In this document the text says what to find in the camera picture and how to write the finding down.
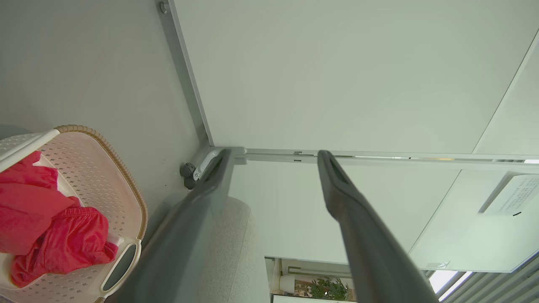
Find grey slatted blind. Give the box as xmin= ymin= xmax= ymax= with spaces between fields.
xmin=438 ymin=252 xmax=539 ymax=303

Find red clothes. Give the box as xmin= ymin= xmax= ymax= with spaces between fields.
xmin=0 ymin=151 xmax=119 ymax=289

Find green potted plant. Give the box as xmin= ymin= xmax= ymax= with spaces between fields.
xmin=309 ymin=276 xmax=351 ymax=302

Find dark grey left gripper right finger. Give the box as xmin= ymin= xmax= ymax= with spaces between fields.
xmin=317 ymin=150 xmax=441 ymax=303

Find white paper notice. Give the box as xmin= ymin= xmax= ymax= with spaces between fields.
xmin=479 ymin=173 xmax=539 ymax=218

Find white perforated laundry basket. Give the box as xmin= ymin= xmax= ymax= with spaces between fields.
xmin=0 ymin=125 xmax=149 ymax=303

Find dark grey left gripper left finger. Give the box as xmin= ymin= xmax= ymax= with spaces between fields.
xmin=109 ymin=148 xmax=234 ymax=303

